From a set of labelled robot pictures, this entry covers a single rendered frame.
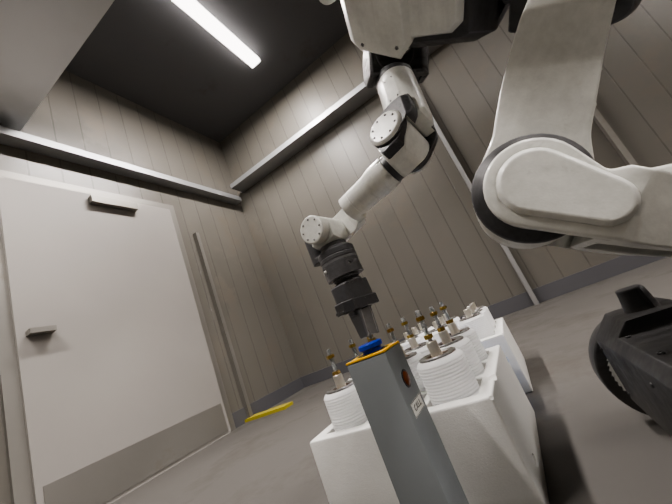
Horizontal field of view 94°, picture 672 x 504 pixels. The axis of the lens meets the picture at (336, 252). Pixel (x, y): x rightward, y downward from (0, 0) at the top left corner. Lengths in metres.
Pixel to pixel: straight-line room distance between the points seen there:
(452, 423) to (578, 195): 0.40
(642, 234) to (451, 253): 2.73
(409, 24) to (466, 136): 2.73
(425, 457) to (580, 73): 0.54
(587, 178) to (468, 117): 3.03
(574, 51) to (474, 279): 2.69
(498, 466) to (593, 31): 0.62
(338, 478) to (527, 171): 0.65
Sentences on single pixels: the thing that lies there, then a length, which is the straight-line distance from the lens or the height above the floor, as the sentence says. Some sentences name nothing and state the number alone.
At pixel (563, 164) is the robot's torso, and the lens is 0.46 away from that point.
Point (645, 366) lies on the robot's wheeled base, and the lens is 0.57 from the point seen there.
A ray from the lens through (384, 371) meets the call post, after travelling 0.50.
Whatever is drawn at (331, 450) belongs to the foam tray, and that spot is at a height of 0.16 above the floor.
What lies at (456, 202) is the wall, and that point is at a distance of 3.22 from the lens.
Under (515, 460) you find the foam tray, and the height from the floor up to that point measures 0.08.
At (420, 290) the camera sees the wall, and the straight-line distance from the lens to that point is 3.21.
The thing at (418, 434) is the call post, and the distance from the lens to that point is 0.51.
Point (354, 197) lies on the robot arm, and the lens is 0.69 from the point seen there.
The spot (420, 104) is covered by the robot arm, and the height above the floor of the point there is 0.71.
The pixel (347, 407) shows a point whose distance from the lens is 0.74.
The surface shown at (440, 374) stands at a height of 0.23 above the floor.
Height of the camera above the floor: 0.35
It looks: 14 degrees up
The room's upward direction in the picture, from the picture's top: 23 degrees counter-clockwise
